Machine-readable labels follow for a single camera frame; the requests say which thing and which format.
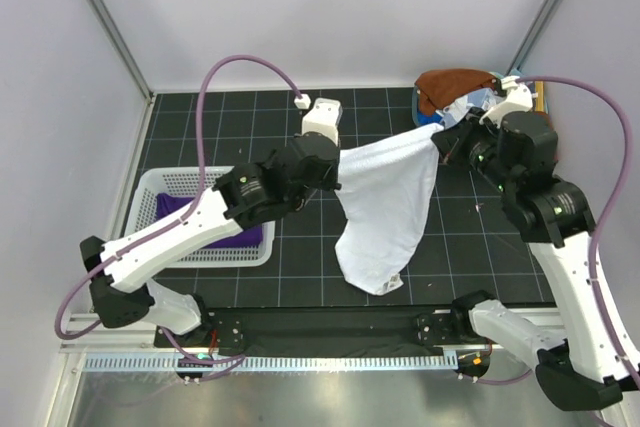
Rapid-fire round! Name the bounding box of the light blue towel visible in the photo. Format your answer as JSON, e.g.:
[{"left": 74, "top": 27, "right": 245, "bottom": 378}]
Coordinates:
[{"left": 439, "top": 88, "right": 502, "bottom": 129}]

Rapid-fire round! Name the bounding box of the black grid mat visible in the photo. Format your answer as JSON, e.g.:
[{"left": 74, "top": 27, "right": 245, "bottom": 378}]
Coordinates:
[{"left": 94, "top": 87, "right": 571, "bottom": 311}]

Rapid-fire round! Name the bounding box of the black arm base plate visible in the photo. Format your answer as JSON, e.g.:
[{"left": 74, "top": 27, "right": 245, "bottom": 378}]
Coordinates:
[{"left": 174, "top": 305, "right": 488, "bottom": 357}]

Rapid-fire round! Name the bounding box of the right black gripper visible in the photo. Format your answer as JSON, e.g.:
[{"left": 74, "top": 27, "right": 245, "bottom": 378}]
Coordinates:
[{"left": 433, "top": 107, "right": 518, "bottom": 196}]

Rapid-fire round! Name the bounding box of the brown towel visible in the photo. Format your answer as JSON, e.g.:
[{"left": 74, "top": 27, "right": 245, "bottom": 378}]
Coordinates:
[{"left": 414, "top": 67, "right": 556, "bottom": 133}]

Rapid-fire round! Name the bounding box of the white towel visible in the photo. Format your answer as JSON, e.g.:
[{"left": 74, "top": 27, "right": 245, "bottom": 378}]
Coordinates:
[{"left": 335, "top": 124, "right": 443, "bottom": 296}]

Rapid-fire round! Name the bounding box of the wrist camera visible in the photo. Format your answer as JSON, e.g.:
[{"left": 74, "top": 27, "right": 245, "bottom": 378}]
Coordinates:
[
  {"left": 301, "top": 97, "right": 343, "bottom": 146},
  {"left": 479, "top": 76, "right": 533, "bottom": 127}
]

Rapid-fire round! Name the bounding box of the left aluminium corner post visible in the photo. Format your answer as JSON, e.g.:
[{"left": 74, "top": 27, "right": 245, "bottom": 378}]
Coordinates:
[{"left": 86, "top": 0, "right": 153, "bottom": 101}]

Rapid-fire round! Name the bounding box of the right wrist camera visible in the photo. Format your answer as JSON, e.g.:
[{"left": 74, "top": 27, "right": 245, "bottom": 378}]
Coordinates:
[{"left": 479, "top": 76, "right": 533, "bottom": 127}]

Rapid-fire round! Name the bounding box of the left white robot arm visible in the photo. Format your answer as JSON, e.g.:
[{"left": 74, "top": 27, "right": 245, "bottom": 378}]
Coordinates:
[{"left": 81, "top": 132, "right": 340, "bottom": 347}]

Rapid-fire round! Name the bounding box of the yellow patterned cloth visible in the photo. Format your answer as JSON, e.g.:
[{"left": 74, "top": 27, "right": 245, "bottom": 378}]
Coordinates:
[{"left": 532, "top": 81, "right": 548, "bottom": 114}]

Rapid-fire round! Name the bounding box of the white plastic mesh basket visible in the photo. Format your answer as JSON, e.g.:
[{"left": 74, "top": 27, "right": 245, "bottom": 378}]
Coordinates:
[{"left": 124, "top": 167, "right": 275, "bottom": 269}]

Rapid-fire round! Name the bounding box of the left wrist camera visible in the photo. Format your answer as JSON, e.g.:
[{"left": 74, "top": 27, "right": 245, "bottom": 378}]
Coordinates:
[{"left": 301, "top": 97, "right": 343, "bottom": 146}]

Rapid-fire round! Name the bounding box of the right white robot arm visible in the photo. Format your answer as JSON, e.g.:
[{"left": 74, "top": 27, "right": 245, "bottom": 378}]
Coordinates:
[{"left": 432, "top": 110, "right": 639, "bottom": 411}]

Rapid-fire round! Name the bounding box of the purple towel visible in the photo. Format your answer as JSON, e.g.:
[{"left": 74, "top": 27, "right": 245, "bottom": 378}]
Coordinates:
[{"left": 156, "top": 193, "right": 264, "bottom": 249}]

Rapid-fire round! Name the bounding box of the aluminium corner post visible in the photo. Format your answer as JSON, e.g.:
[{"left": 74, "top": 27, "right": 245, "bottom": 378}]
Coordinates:
[
  {"left": 507, "top": 0, "right": 562, "bottom": 72},
  {"left": 86, "top": 0, "right": 153, "bottom": 101}
]

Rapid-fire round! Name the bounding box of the white slotted cable duct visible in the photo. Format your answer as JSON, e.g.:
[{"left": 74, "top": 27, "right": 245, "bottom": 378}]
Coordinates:
[{"left": 83, "top": 351, "right": 458, "bottom": 374}]

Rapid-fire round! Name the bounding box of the right aluminium corner post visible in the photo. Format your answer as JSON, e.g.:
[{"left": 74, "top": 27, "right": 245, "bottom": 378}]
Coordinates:
[{"left": 507, "top": 0, "right": 562, "bottom": 72}]

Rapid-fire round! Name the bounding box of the aluminium front rail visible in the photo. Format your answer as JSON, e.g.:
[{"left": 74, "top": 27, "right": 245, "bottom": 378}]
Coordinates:
[{"left": 59, "top": 307, "right": 609, "bottom": 353}]

